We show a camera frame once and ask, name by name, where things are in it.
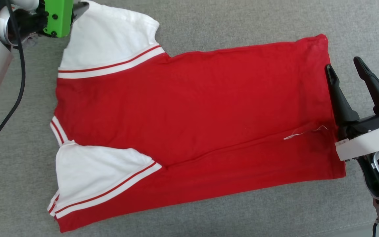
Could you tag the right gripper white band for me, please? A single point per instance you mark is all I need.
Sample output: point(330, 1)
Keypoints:
point(373, 138)

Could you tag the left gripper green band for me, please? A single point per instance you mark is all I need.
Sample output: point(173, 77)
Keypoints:
point(59, 16)

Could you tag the red and white t-shirt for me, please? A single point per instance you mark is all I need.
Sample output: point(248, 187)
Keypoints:
point(192, 108)

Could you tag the grey fabric sofa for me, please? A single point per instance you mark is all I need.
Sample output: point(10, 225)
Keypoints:
point(209, 19)

